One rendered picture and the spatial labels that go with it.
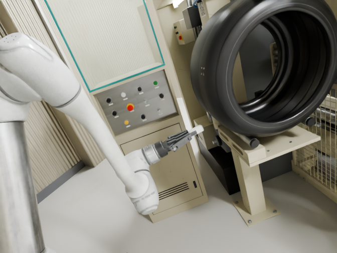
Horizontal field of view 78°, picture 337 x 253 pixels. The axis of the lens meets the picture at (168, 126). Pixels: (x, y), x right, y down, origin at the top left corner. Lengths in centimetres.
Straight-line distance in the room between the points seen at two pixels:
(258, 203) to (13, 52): 170
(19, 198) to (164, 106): 112
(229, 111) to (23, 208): 74
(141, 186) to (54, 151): 270
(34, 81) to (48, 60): 6
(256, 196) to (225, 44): 125
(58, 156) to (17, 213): 280
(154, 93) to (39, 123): 215
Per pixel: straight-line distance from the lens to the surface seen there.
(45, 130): 337
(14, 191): 69
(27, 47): 59
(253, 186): 170
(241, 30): 83
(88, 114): 69
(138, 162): 93
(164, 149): 93
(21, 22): 326
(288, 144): 116
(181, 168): 175
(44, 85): 60
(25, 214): 70
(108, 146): 73
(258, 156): 106
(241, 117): 89
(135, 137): 157
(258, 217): 187
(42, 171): 340
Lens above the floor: 145
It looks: 23 degrees down
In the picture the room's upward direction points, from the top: 20 degrees counter-clockwise
